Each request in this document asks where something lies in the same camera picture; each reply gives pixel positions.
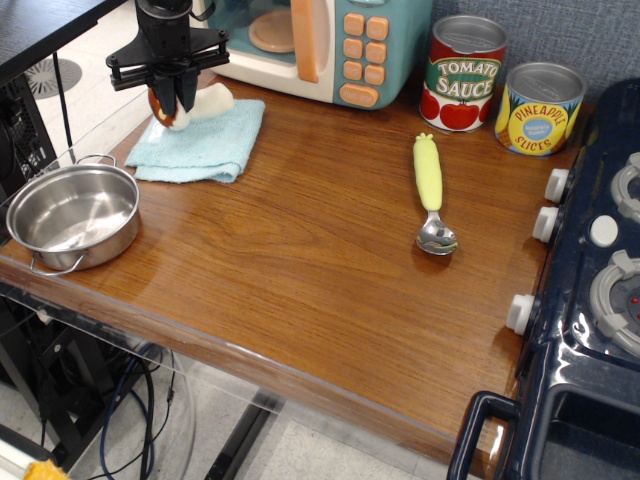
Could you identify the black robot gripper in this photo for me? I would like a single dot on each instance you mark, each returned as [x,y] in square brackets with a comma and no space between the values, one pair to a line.
[168,54]

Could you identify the plush brown white mushroom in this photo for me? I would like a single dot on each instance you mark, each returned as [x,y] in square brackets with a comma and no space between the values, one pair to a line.
[211,101]

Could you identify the light blue folded towel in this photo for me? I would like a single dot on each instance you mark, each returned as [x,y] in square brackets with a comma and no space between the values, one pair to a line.
[215,149]

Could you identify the black desk at left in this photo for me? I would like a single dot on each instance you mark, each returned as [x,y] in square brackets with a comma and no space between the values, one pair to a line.
[32,30]

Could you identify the stainless steel pot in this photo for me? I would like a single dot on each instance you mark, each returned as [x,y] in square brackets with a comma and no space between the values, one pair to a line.
[75,217]

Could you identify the teal toy microwave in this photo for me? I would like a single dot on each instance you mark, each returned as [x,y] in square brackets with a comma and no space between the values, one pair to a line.
[352,53]

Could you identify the tomato sauce can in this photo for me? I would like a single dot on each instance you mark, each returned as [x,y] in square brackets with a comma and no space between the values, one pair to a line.
[463,67]

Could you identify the pineapple slices can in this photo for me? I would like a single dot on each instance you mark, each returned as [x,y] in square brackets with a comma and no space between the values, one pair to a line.
[539,108]

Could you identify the black table leg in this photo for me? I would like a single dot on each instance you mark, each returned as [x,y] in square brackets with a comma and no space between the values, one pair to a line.
[231,457]

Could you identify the white stove knob top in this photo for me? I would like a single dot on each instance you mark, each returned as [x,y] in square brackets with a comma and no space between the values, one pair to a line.
[556,185]

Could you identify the white stove knob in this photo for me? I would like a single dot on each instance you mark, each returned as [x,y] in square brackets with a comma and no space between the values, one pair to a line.
[519,313]
[545,224]
[556,185]

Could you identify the white stove knob middle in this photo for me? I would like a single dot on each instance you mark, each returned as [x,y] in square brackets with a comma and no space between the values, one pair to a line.
[545,224]

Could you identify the yellow object at corner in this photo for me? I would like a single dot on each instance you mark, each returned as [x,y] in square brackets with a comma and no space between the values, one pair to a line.
[44,470]

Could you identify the white stove knob bottom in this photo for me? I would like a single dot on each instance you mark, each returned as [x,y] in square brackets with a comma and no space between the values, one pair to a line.
[519,313]

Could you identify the dark blue toy stove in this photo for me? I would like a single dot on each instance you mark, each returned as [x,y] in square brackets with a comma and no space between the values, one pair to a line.
[575,414]

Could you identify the spoon with green handle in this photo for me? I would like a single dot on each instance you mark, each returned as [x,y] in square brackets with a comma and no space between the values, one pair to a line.
[434,237]

